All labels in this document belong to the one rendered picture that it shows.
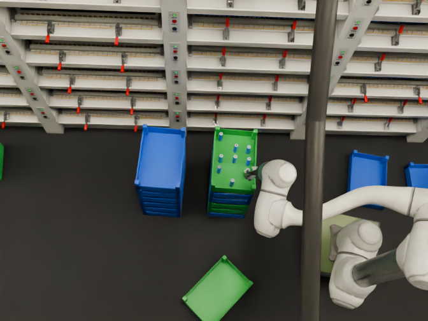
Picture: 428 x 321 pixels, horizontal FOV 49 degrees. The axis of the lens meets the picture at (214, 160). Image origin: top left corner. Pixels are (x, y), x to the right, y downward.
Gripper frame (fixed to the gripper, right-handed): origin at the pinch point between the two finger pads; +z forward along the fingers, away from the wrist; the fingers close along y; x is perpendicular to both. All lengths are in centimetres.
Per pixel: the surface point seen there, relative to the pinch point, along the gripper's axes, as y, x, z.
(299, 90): 41.2, 25.2, 11.3
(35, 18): -60, 91, -3
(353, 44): 53, 35, -27
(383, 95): 78, 7, 3
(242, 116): 21, 23, 49
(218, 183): -13.5, -0.3, 11.0
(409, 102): 100, -3, 17
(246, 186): -2.4, -6.5, 8.1
